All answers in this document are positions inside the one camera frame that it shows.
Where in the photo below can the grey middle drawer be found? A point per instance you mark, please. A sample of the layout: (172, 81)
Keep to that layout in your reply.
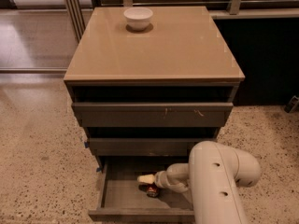
(143, 146)

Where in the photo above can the grey open bottom drawer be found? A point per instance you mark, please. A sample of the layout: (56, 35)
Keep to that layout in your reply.
(123, 200)

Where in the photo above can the grey drawer cabinet tan top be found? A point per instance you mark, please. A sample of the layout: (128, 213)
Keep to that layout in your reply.
(181, 57)

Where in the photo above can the grey top drawer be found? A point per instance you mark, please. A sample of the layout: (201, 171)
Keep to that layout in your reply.
(156, 115)

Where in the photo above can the small dark floor object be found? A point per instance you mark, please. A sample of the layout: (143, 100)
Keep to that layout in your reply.
(292, 104)

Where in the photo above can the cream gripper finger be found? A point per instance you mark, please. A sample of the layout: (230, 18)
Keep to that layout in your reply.
(146, 179)

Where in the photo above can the red coke can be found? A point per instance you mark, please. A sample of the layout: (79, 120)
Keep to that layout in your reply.
(152, 191)

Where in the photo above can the white ceramic bowl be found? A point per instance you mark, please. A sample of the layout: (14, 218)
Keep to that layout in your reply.
(138, 18)

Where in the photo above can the dark low wall cabinet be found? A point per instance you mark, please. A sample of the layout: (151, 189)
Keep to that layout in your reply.
(267, 50)

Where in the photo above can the blue tape piece upper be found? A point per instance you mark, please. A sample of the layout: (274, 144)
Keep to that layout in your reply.
(86, 144)

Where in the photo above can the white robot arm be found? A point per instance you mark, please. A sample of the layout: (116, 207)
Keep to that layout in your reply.
(212, 176)

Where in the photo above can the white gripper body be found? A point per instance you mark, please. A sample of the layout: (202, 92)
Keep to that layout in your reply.
(161, 179)

